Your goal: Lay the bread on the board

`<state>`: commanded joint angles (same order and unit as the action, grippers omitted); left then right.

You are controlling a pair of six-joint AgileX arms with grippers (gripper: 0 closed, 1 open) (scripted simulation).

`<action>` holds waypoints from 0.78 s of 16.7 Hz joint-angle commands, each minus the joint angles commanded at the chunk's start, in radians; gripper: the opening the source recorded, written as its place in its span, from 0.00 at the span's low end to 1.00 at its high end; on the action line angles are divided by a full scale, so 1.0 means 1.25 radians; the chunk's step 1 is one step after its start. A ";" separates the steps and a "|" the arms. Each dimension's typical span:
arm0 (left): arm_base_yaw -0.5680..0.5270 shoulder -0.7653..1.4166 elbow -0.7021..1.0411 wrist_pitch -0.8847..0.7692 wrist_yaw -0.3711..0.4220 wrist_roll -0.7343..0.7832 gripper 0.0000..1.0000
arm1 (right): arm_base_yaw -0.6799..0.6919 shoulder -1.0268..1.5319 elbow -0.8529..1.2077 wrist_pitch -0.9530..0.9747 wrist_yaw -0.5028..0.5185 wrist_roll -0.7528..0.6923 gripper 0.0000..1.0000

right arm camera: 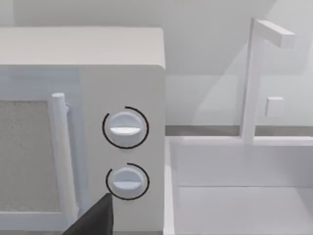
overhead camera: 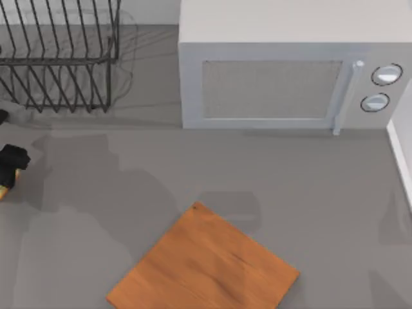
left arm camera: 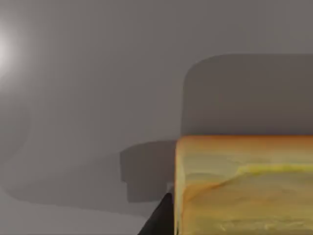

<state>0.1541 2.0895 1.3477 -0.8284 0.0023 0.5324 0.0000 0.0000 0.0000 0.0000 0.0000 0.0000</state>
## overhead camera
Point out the microwave door with mesh window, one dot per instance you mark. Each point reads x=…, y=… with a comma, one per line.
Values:
x=270, y=88

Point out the wooden cutting board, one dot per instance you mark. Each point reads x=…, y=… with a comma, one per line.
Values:
x=206, y=260

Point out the pale grey microwave oven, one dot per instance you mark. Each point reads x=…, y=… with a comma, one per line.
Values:
x=257, y=25

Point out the small white microwave knob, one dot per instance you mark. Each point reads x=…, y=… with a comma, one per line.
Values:
x=374, y=102

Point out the large white microwave knob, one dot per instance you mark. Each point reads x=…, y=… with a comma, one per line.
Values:
x=387, y=74

